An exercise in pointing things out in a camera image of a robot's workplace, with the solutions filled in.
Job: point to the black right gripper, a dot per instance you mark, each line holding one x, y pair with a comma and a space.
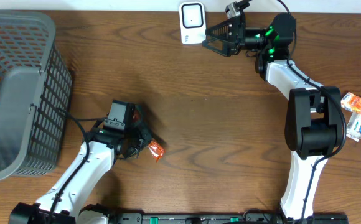
237, 37

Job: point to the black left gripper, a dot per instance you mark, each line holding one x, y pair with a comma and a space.
145, 139

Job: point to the red chocolate bar wrapper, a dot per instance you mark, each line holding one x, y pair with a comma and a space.
156, 150

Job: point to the orange juice carton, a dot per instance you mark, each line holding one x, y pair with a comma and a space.
351, 102

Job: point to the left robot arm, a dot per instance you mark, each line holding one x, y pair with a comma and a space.
122, 135

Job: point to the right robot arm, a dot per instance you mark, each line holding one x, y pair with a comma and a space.
315, 127

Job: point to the white barcode scanner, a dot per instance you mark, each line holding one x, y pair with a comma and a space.
192, 22

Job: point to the grey plastic shopping basket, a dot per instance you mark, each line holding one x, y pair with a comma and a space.
34, 82

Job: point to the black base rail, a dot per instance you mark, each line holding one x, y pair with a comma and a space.
211, 218

